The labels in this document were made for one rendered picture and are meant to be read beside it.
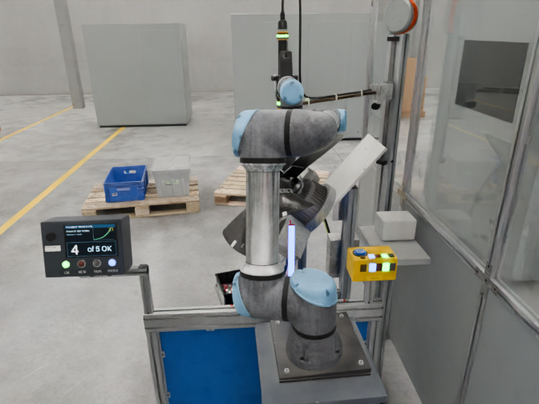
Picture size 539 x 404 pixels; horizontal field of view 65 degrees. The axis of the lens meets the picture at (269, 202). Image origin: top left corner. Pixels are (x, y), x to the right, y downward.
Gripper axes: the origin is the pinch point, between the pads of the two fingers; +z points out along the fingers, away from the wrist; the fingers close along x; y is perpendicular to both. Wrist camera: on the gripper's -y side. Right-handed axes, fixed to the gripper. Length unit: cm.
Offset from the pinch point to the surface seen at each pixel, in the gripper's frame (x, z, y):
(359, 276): 24, -44, 65
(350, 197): 32, 6, 55
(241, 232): -19, -2, 67
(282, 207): -2, -21, 47
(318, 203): 15, -2, 54
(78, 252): -72, -45, 51
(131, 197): -138, 253, 147
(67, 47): -435, 939, 19
